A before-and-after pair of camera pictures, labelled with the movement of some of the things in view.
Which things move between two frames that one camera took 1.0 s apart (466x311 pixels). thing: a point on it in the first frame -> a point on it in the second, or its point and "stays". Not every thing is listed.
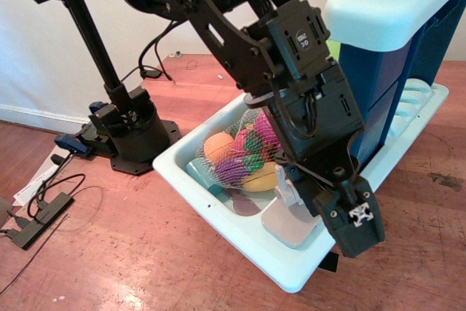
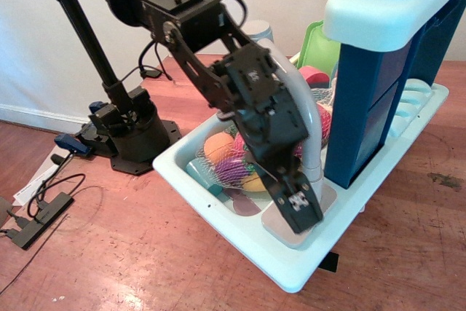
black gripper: x=314 y=120 -> x=274 y=130
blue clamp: x=71 y=143 stays
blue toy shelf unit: x=397 y=22 stays
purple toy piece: x=242 y=204 stays
